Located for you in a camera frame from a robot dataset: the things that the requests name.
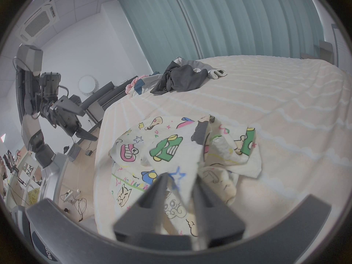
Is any black cable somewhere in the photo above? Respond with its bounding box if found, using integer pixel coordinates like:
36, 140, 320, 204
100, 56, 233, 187
59, 197, 87, 222

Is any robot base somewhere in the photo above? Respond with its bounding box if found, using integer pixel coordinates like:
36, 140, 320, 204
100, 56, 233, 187
10, 205, 57, 263

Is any ceiling air conditioner vent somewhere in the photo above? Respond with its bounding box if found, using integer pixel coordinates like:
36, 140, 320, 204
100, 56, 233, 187
19, 0, 60, 42

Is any small grey box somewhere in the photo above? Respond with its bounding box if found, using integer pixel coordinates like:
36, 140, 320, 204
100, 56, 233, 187
67, 144, 82, 162

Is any blue-green curtain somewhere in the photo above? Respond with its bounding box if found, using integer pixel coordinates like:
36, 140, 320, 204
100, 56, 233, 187
117, 0, 324, 76

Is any white rolled garment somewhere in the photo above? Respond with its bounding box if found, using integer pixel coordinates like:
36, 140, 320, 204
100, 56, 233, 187
207, 68, 226, 80

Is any white power strip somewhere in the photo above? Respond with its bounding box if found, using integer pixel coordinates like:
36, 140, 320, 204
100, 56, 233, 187
64, 189, 82, 203

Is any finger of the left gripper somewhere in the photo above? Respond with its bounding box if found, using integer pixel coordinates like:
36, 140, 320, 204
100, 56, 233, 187
58, 95, 85, 117
73, 128, 99, 142

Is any grey garment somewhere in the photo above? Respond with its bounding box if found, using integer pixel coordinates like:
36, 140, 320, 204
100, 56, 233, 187
176, 56, 205, 70

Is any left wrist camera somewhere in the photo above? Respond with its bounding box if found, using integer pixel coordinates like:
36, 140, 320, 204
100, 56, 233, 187
40, 72, 62, 98

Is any bed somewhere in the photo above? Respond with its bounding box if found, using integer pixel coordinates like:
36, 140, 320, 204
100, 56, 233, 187
93, 54, 352, 248

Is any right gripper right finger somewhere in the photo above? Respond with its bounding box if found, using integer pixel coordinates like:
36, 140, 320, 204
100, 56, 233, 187
192, 172, 246, 248

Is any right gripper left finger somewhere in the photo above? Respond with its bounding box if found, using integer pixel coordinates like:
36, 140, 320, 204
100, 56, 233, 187
113, 172, 169, 240

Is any pink and blue printed garment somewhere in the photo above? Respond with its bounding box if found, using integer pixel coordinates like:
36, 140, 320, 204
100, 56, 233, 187
124, 73, 163, 98

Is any black garment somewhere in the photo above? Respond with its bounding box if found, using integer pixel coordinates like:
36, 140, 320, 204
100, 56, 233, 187
150, 60, 208, 96

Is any white printed pyjama top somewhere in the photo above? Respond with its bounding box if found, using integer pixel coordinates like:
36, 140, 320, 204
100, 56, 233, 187
108, 114, 262, 238

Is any white desk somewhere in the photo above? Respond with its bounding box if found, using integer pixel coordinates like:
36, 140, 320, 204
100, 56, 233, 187
0, 147, 42, 206

